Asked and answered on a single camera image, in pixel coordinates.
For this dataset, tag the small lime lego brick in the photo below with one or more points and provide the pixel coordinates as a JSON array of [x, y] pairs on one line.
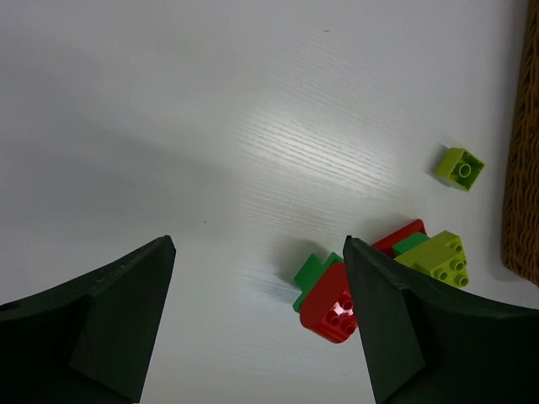
[[459, 169]]

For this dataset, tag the brown wicker divided basket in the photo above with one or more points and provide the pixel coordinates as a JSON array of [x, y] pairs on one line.
[[519, 236]]

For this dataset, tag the green number three lego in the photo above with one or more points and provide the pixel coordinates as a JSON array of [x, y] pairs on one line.
[[409, 243]]

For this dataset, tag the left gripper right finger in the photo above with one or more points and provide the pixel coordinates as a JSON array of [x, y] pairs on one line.
[[427, 342]]

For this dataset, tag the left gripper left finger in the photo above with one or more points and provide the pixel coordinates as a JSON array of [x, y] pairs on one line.
[[90, 339]]

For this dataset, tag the green lego under red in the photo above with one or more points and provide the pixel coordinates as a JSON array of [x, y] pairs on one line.
[[310, 273]]

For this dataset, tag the lime long lego brick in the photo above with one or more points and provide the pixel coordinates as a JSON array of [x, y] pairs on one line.
[[442, 257]]

